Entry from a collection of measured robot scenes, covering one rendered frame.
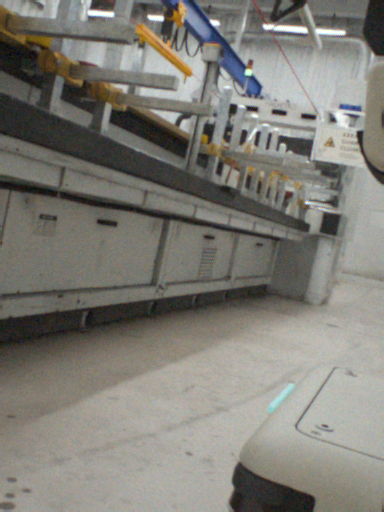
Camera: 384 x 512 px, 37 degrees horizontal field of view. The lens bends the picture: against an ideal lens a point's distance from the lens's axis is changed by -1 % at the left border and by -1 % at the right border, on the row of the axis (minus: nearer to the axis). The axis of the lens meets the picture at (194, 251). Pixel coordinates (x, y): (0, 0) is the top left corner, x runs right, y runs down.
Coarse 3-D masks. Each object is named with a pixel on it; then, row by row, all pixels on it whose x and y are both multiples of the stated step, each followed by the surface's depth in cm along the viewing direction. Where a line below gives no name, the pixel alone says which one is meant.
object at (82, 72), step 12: (24, 60) 147; (36, 60) 146; (36, 72) 147; (72, 72) 142; (84, 72) 141; (96, 72) 140; (108, 72) 139; (120, 72) 138; (132, 72) 137; (144, 72) 135; (120, 84) 141; (132, 84) 138; (144, 84) 135; (156, 84) 134; (168, 84) 133
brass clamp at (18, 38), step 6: (0, 6) 116; (0, 12) 117; (6, 12) 118; (12, 12) 120; (0, 18) 117; (6, 18) 119; (0, 24) 117; (6, 24) 119; (0, 30) 118; (6, 30) 119; (0, 36) 122; (6, 36) 121; (12, 36) 121; (18, 36) 123; (24, 36) 125; (12, 42) 125; (18, 42) 124
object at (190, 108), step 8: (80, 88) 170; (88, 88) 169; (80, 96) 170; (88, 96) 169; (120, 96) 166; (128, 96) 165; (136, 96) 164; (144, 96) 163; (120, 104) 168; (128, 104) 165; (136, 104) 164; (144, 104) 163; (152, 104) 162; (160, 104) 161; (168, 104) 160; (176, 104) 160; (184, 104) 159; (192, 104) 158; (200, 104) 157; (208, 104) 156; (184, 112) 160; (192, 112) 158; (200, 112) 157; (208, 112) 157
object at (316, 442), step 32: (320, 384) 101; (352, 384) 106; (288, 416) 79; (320, 416) 81; (352, 416) 85; (256, 448) 70; (288, 448) 69; (320, 448) 69; (352, 448) 71; (256, 480) 69; (288, 480) 67; (320, 480) 66; (352, 480) 66
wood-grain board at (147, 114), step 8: (16, 48) 155; (24, 48) 153; (136, 112) 219; (144, 112) 220; (152, 112) 226; (152, 120) 230; (160, 120) 234; (160, 128) 248; (168, 128) 243; (176, 128) 250; (176, 136) 262; (184, 136) 260; (248, 176) 380
